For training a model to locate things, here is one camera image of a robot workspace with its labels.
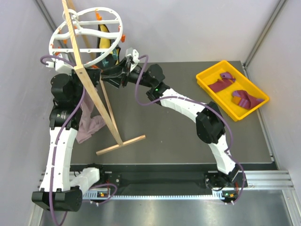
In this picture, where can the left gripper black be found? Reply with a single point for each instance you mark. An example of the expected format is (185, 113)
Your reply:
(93, 75)

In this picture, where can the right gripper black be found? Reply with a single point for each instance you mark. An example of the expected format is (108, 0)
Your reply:
(117, 75)

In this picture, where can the pink sock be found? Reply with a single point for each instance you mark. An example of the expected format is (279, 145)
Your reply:
(88, 125)

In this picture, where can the white round clip hanger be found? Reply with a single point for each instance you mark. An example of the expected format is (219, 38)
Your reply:
(79, 30)

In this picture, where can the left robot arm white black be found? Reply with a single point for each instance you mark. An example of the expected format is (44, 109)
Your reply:
(57, 191)

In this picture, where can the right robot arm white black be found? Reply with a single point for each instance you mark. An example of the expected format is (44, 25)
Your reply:
(210, 125)

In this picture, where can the black yellow sock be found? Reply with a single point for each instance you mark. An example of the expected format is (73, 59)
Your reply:
(110, 60)

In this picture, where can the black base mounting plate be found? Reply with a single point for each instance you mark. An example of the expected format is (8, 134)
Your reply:
(166, 174)

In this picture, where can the maroon sock flat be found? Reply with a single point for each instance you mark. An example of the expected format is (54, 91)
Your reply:
(220, 85)

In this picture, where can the yellow plastic tray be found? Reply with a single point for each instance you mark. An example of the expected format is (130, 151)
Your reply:
(224, 97)

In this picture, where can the purple sock piece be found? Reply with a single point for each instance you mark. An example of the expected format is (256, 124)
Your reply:
(227, 75)

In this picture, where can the maroon orange striped sock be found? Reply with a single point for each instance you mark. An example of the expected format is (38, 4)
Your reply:
(245, 100)

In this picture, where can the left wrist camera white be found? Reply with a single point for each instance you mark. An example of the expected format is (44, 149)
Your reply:
(59, 65)

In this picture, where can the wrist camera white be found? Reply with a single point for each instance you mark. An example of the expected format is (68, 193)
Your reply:
(59, 65)
(133, 56)

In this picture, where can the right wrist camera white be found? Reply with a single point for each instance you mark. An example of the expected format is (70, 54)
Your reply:
(133, 56)

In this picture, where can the grey slotted cable duct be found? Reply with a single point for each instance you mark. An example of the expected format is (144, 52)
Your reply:
(102, 195)

